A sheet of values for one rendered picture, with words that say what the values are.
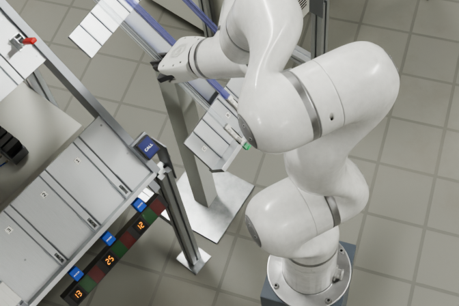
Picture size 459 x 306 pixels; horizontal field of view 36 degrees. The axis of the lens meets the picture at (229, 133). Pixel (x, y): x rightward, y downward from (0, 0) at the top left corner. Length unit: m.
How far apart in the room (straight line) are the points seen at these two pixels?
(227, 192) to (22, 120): 0.80
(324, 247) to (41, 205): 0.67
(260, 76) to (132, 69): 1.97
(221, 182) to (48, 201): 0.97
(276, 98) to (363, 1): 2.11
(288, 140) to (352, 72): 0.12
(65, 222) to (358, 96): 0.96
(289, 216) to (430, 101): 1.55
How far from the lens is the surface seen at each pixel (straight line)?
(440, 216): 2.52
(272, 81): 0.93
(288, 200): 1.26
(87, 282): 1.77
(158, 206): 1.81
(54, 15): 3.15
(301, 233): 1.28
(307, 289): 1.60
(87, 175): 1.73
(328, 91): 0.93
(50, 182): 1.71
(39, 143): 2.03
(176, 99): 1.91
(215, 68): 1.38
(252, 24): 1.00
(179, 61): 1.47
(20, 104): 2.12
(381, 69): 0.96
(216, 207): 2.50
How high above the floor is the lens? 2.27
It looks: 59 degrees down
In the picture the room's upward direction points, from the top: 10 degrees counter-clockwise
